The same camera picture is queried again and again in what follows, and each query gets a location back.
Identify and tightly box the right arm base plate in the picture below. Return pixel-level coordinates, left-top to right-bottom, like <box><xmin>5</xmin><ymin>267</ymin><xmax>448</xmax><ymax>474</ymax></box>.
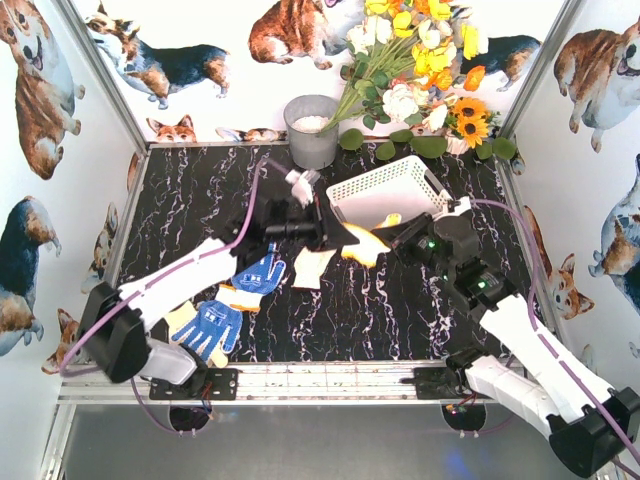
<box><xmin>400</xmin><ymin>366</ymin><xmax>475</xmax><ymax>401</ymax></box>

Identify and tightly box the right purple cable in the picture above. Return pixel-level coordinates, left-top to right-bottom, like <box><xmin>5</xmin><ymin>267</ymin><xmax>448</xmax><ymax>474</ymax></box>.
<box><xmin>469</xmin><ymin>197</ymin><xmax>640</xmax><ymax>476</ymax></box>

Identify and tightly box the blue dotted glove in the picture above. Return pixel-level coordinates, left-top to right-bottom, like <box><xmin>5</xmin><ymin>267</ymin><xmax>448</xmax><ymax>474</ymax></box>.
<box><xmin>215</xmin><ymin>242</ymin><xmax>286</xmax><ymax>312</ymax></box>
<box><xmin>171</xmin><ymin>300</ymin><xmax>243</xmax><ymax>359</ymax></box>

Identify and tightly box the sunflower pot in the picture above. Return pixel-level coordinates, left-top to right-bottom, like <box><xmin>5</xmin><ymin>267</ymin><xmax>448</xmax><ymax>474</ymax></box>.
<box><xmin>443</xmin><ymin>97</ymin><xmax>501</xmax><ymax>155</ymax></box>

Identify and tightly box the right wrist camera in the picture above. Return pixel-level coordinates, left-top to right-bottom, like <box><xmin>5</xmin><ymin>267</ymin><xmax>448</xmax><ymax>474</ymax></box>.
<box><xmin>433</xmin><ymin>196</ymin><xmax>472</xmax><ymax>221</ymax></box>

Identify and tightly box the grey metal bucket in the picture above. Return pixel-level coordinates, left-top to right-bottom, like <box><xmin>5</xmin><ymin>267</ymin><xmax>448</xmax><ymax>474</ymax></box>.
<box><xmin>283</xmin><ymin>95</ymin><xmax>338</xmax><ymax>170</ymax></box>

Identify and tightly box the yellow coated work glove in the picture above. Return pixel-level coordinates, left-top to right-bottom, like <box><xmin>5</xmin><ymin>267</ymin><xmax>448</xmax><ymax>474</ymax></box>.
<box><xmin>340</xmin><ymin>222</ymin><xmax>391</xmax><ymax>268</ymax></box>

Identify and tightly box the purple cable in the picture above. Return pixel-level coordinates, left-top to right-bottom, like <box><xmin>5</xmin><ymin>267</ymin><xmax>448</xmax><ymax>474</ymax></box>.
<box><xmin>58</xmin><ymin>158</ymin><xmax>291</xmax><ymax>435</ymax></box>
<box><xmin>469</xmin><ymin>197</ymin><xmax>640</xmax><ymax>476</ymax></box>

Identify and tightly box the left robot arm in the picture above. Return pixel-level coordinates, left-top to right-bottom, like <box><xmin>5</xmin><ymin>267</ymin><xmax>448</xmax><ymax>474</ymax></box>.
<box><xmin>78</xmin><ymin>196</ymin><xmax>359</xmax><ymax>385</ymax></box>

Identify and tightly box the white plastic storage basket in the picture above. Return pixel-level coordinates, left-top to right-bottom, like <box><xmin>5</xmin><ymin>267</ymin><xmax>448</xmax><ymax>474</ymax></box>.
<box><xmin>326</xmin><ymin>155</ymin><xmax>452</xmax><ymax>230</ymax></box>

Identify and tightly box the cream knit glove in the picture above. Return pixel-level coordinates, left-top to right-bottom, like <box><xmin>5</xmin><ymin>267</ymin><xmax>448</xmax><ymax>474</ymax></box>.
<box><xmin>293</xmin><ymin>248</ymin><xmax>336</xmax><ymax>290</ymax></box>

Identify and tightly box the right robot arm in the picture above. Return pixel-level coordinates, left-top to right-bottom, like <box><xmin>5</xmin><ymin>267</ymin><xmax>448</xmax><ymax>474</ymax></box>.
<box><xmin>374</xmin><ymin>214</ymin><xmax>639</xmax><ymax>478</ymax></box>

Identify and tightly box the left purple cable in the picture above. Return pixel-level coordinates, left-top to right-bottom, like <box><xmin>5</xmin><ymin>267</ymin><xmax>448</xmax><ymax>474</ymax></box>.
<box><xmin>58</xmin><ymin>158</ymin><xmax>291</xmax><ymax>435</ymax></box>

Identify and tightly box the cream glove under blue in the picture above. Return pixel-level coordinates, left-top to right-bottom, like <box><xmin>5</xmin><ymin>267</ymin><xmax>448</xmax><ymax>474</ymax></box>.
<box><xmin>165</xmin><ymin>301</ymin><xmax>229</xmax><ymax>368</ymax></box>

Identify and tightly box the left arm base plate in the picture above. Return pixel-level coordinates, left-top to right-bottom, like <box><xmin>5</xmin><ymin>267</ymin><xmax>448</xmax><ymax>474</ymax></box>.
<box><xmin>149</xmin><ymin>368</ymin><xmax>239</xmax><ymax>401</ymax></box>

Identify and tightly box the artificial flower bouquet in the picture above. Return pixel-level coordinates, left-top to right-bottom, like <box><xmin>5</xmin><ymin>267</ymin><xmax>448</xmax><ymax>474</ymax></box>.
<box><xmin>325</xmin><ymin>1</ymin><xmax>489</xmax><ymax>131</ymax></box>

